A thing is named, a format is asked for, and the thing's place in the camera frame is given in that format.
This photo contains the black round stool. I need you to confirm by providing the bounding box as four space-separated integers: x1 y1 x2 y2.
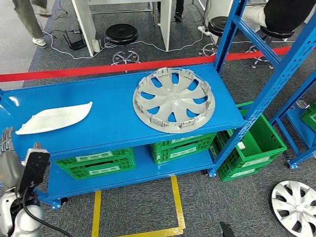
198 16 229 57
247 26 296 69
105 23 140 66

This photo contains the grey plastic hubcap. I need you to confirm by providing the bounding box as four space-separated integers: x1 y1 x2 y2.
132 67 216 134

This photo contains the white curved plastic part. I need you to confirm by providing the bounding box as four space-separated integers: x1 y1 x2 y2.
15 101 94 135

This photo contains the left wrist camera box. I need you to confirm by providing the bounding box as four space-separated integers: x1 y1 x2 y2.
20 148 51 194

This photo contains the white floor cable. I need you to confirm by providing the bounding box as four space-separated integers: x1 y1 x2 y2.
41 29 207 60

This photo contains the shiny silver hubcap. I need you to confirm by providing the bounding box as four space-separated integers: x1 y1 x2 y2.
272 180 316 237

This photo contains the black router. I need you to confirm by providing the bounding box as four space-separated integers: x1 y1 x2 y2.
63 29 87 50

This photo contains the white desk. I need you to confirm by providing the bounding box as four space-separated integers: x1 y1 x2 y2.
72 0 173 57

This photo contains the yellow floor tape square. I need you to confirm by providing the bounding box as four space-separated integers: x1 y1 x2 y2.
91 176 186 237

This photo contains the green open plastic crate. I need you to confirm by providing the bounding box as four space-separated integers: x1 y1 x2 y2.
214 101 287 172

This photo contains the blue steel shelf rack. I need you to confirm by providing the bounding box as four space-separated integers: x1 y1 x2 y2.
270 70 316 169
0 0 316 210

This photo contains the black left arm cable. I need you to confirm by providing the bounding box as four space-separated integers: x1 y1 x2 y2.
22 188 75 237

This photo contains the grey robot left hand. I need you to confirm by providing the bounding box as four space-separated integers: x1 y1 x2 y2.
0 126 42 191

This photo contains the red floor tape line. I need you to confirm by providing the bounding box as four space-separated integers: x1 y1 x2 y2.
0 45 316 83

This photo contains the white power strip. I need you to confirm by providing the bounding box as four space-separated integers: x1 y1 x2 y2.
197 25 212 36

